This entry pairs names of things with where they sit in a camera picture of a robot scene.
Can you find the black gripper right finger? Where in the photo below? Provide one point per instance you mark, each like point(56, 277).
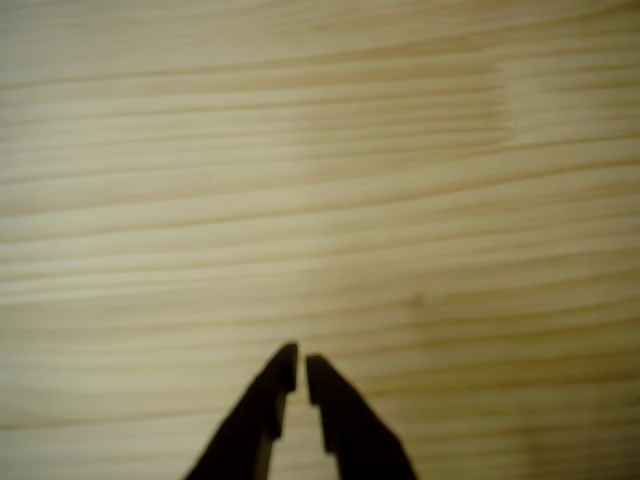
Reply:
point(350, 425)

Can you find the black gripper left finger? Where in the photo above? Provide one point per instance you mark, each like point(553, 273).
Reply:
point(255, 420)

